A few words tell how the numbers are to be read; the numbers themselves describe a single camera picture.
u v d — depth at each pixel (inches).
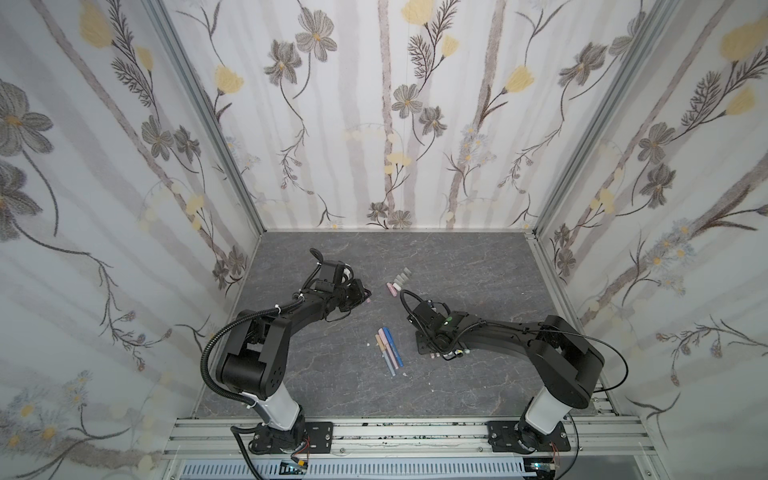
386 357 34.3
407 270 42.3
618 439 30.1
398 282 41.0
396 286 40.8
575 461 28.2
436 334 26.5
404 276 41.9
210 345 17.3
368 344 35.7
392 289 40.1
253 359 18.3
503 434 28.9
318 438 29.0
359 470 27.7
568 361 18.2
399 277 41.2
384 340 35.7
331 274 29.3
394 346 35.3
